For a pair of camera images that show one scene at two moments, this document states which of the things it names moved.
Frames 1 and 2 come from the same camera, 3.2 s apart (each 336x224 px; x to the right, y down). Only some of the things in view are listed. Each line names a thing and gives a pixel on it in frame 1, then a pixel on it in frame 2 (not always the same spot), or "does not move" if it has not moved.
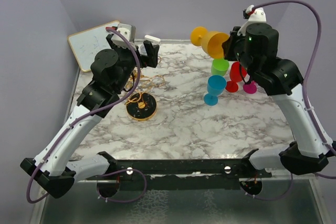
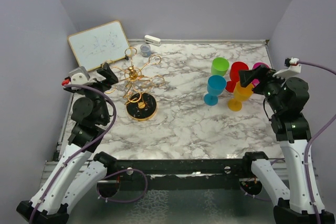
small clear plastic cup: [143, 51] does not move
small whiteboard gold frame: [85, 44] does not move
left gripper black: [150, 60] -> [111, 78]
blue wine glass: [216, 85] does not move
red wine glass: [235, 74] does not move
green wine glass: [219, 66] does not move
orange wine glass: [211, 41] -> [240, 94]
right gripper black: [229, 44] -> [262, 73]
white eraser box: [154, 40] does not move
